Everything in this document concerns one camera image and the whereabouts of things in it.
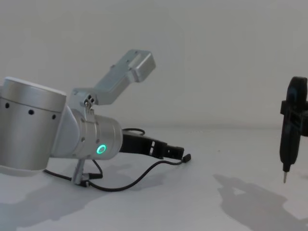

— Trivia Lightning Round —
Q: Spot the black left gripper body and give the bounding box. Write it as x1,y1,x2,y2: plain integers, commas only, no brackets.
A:
119,128,169,159

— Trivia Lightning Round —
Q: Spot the black corded tool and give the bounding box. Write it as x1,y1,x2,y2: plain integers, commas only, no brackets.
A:
279,76,308,184

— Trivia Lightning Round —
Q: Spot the white table cloth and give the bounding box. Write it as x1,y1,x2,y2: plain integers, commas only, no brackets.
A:
0,124,308,231

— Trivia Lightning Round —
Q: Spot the thin dark gripper cable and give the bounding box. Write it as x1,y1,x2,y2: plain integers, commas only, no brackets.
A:
44,154,192,192

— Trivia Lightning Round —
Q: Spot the plain pale wall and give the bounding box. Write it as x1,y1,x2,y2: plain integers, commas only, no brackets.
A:
0,0,308,129

